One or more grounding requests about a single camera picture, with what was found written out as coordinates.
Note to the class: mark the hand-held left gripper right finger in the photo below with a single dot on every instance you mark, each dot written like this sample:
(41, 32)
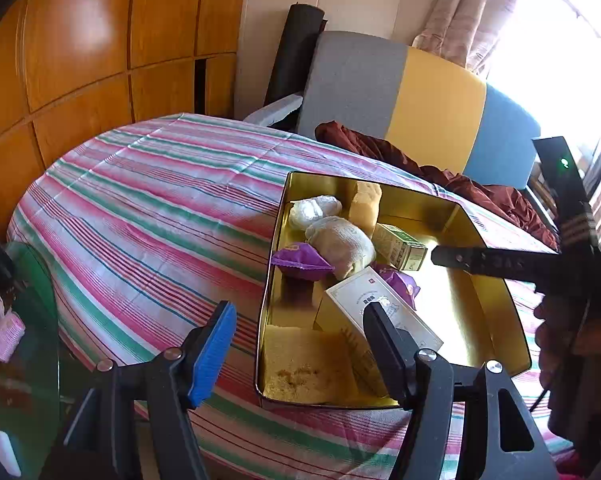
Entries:
(385, 355)

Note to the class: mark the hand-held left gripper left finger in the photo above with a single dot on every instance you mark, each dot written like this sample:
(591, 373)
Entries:
(210, 360)

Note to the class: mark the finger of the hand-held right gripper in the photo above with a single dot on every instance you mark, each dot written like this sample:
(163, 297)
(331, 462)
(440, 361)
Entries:
(490, 262)

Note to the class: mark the long white carton box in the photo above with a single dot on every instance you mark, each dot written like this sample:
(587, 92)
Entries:
(380, 295)

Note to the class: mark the gold metal tin tray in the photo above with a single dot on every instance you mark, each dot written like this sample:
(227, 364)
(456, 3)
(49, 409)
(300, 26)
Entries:
(470, 320)

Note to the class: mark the purple snack packet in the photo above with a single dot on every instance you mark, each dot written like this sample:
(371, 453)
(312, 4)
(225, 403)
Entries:
(403, 285)
(300, 260)

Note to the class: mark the large yellow sponge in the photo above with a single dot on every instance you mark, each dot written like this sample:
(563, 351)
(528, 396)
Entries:
(305, 365)

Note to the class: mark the green white small carton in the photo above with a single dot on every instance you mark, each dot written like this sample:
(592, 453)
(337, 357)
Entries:
(400, 247)

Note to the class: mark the bread bun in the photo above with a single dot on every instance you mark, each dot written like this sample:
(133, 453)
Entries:
(340, 245)

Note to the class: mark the small yellow sponge block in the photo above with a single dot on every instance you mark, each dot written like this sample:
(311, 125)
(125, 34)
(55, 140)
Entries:
(365, 207)

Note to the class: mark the white plastic bag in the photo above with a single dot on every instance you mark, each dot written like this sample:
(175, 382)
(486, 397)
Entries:
(313, 210)

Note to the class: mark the person's right hand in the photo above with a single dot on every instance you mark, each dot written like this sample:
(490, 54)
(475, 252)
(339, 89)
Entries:
(555, 350)

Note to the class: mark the maroon blanket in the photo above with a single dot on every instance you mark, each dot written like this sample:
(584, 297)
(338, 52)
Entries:
(480, 195)

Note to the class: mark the striped tablecloth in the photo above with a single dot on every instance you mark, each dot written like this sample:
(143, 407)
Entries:
(145, 200)

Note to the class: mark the grey yellow blue sofa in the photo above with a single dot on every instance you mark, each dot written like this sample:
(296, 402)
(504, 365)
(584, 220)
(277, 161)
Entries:
(430, 100)

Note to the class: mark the green glass side table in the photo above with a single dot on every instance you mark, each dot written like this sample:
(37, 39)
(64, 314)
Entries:
(25, 360)

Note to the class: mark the beige curtain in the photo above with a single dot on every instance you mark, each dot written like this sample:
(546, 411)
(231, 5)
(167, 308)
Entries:
(470, 10)

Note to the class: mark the black rolled mat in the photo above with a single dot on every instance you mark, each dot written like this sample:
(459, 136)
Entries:
(295, 55)

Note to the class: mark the wooden wardrobe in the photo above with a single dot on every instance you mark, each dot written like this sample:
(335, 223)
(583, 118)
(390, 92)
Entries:
(80, 35)

